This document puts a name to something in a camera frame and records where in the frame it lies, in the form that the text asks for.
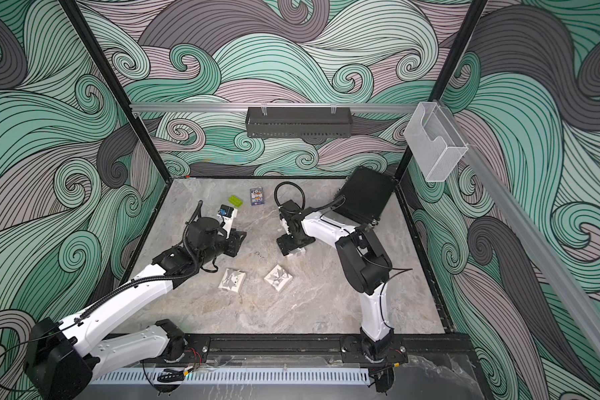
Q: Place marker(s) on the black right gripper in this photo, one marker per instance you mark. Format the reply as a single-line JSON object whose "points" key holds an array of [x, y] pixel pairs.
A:
{"points": [[286, 244]]}

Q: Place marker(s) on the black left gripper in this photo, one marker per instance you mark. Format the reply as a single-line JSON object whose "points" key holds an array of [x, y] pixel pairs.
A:
{"points": [[233, 242]]}

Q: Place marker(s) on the white jewelry box base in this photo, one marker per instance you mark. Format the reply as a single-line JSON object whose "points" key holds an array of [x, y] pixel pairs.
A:
{"points": [[296, 252]]}

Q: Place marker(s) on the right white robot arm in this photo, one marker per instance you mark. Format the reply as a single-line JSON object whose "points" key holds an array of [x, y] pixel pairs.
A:
{"points": [[365, 263]]}

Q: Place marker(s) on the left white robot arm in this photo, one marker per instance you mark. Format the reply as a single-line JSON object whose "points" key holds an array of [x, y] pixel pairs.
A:
{"points": [[62, 358]]}

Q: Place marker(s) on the green rectangular block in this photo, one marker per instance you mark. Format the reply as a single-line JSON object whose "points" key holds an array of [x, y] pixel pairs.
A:
{"points": [[235, 201]]}

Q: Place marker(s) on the black aluminium case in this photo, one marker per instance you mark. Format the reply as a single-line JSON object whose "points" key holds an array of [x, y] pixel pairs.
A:
{"points": [[366, 193]]}

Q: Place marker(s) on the black wall-mounted tray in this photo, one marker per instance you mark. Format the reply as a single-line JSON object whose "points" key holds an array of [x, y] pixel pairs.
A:
{"points": [[305, 123]]}

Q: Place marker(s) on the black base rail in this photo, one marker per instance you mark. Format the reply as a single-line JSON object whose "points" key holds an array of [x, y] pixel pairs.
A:
{"points": [[347, 348]]}

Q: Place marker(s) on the clear acrylic wall holder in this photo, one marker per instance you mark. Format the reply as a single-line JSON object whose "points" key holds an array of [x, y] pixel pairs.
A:
{"points": [[434, 138]]}

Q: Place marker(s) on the white slotted cable duct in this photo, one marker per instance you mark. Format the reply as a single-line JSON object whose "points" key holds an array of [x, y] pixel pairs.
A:
{"points": [[242, 376]]}

